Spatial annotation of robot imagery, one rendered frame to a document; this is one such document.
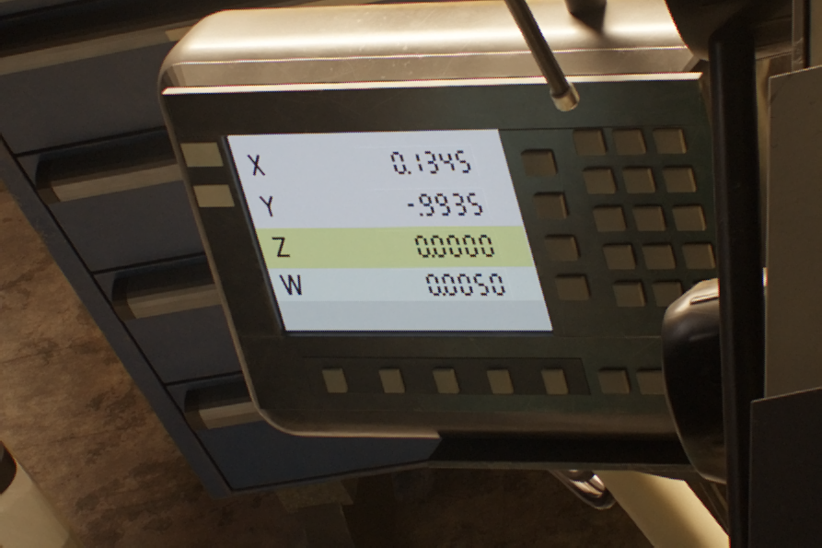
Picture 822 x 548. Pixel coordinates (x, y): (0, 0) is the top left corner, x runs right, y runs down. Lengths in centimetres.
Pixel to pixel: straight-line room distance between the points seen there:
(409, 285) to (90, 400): 184
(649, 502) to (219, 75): 35
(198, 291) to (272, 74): 123
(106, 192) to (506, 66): 124
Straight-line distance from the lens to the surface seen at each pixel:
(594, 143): 220
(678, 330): 145
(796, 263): 122
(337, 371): 234
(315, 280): 233
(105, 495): 404
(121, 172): 341
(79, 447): 409
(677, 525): 245
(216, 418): 362
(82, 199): 348
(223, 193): 232
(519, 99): 221
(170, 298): 351
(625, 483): 245
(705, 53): 143
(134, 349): 361
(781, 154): 125
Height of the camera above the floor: 274
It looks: 42 degrees down
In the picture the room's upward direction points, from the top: 30 degrees counter-clockwise
